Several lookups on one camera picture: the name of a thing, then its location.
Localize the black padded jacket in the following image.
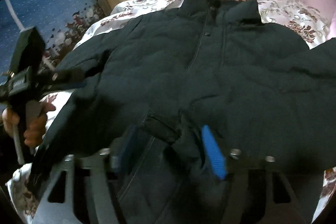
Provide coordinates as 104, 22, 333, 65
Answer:
27, 0, 336, 224

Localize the left hand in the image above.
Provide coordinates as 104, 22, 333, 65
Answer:
2, 101, 56, 148

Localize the blue fabric wardrobe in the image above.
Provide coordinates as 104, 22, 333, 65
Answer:
1, 0, 106, 72

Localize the floral satin bedspread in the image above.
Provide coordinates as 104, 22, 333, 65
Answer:
4, 0, 336, 224

